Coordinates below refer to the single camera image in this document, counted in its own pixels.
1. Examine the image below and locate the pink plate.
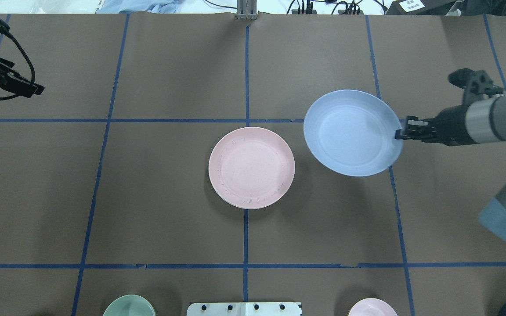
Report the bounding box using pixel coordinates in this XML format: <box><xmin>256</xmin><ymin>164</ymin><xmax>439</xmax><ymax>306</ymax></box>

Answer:
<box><xmin>207</xmin><ymin>127</ymin><xmax>296</xmax><ymax>210</ymax></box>

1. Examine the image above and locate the blue plate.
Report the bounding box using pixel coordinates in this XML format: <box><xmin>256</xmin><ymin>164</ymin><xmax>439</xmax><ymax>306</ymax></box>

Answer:
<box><xmin>303</xmin><ymin>90</ymin><xmax>402</xmax><ymax>177</ymax></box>

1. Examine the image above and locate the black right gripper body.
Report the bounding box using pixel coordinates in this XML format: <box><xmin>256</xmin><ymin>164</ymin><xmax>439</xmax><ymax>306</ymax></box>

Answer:
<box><xmin>428</xmin><ymin>106</ymin><xmax>477</xmax><ymax>146</ymax></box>

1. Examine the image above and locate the pink bowl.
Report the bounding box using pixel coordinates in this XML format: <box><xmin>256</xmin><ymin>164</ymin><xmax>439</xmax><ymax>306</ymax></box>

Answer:
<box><xmin>347</xmin><ymin>298</ymin><xmax>398</xmax><ymax>316</ymax></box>

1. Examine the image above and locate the green bowl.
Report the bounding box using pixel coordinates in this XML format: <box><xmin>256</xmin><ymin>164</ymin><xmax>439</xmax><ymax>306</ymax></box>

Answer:
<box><xmin>103</xmin><ymin>294</ymin><xmax>156</xmax><ymax>316</ymax></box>

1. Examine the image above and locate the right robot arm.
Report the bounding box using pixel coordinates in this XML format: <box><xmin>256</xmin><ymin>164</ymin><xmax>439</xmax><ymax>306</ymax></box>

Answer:
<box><xmin>395</xmin><ymin>95</ymin><xmax>506</xmax><ymax>242</ymax></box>

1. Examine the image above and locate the light blue cloth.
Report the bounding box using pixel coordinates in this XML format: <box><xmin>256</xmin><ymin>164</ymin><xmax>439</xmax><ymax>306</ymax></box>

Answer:
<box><xmin>96</xmin><ymin>0</ymin><xmax>180</xmax><ymax>14</ymax></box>

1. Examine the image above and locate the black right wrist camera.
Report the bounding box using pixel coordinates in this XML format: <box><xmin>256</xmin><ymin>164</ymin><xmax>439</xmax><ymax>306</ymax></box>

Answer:
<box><xmin>448</xmin><ymin>68</ymin><xmax>504</xmax><ymax>107</ymax></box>

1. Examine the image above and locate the aluminium frame post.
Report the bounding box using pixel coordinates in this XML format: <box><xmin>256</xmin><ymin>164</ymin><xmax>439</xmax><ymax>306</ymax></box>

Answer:
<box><xmin>236</xmin><ymin>0</ymin><xmax>258</xmax><ymax>20</ymax></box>

